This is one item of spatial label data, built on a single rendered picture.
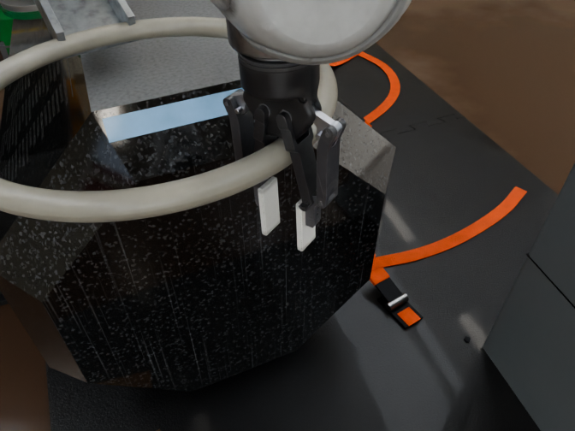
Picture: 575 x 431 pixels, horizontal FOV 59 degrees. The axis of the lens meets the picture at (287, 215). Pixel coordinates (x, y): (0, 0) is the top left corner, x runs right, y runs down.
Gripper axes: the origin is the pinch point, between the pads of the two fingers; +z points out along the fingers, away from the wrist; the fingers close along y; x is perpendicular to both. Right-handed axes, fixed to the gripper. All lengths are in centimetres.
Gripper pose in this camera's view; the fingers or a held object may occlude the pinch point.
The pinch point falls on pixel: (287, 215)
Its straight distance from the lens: 59.1
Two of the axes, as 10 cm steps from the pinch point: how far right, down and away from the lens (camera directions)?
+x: -5.6, 5.5, -6.1
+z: 0.4, 7.6, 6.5
